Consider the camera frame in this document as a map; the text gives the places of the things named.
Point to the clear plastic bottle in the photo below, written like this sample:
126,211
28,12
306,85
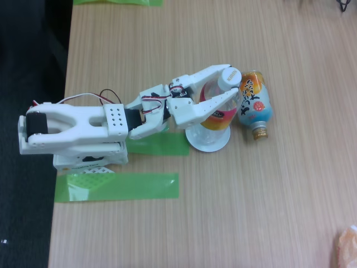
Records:
216,124

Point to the orange and blue bottle can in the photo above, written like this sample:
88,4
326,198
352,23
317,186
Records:
258,109

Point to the green tape strip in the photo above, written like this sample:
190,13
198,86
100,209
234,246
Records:
117,2
134,185
159,145

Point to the white round plate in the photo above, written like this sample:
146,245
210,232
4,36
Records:
207,148

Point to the orange plastic bag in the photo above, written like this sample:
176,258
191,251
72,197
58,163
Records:
347,248

